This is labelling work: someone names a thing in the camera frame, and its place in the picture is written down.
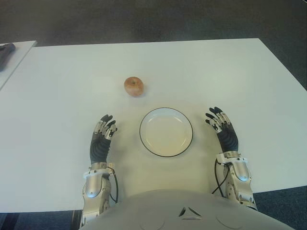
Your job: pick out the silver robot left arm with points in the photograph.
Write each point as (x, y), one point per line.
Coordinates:
(93, 187)

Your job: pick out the grey robot torso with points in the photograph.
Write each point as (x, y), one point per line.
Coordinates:
(187, 213)

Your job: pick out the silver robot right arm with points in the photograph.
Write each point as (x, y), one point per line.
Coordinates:
(241, 172)

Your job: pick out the dark object on side table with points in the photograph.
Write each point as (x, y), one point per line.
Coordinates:
(6, 54)

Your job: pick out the white plate with black rim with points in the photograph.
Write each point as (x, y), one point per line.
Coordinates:
(166, 136)

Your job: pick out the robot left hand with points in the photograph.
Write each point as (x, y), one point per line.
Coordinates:
(99, 148)

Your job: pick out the red yellow apple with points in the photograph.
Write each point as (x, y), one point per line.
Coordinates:
(133, 86)

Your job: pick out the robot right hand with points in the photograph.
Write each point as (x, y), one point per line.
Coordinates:
(229, 141)

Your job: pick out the white side table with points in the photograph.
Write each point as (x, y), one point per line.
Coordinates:
(20, 55)

